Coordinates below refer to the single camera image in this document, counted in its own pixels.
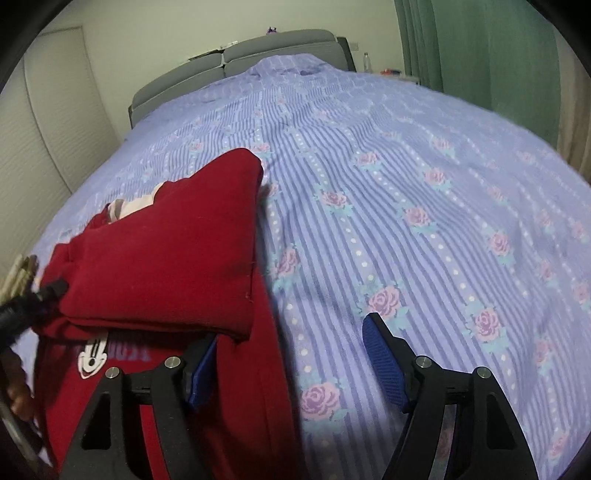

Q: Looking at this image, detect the beige cloth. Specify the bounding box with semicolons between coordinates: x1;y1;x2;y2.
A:
0;254;40;303

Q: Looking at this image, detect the white wardrobe door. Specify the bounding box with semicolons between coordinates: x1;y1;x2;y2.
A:
0;25;122;217

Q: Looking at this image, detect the grey upholstered headboard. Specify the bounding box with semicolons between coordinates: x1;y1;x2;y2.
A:
128;29;357;129

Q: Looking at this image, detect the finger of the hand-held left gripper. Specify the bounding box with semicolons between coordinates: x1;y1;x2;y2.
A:
0;277;70;344

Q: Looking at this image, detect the green curtain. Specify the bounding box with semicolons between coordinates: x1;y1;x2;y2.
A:
393;0;575;160

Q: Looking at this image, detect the red sweatshirt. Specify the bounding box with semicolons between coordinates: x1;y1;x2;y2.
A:
33;148;303;480

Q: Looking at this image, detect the purple floral striped bedsheet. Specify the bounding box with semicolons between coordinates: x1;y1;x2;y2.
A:
25;53;587;480

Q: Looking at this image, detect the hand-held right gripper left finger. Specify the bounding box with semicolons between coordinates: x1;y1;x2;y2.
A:
59;333;220;480

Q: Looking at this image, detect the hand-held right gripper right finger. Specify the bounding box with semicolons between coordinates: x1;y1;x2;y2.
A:
361;312;539;480

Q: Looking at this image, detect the person's left hand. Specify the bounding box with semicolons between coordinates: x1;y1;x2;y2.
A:
0;347;38;422

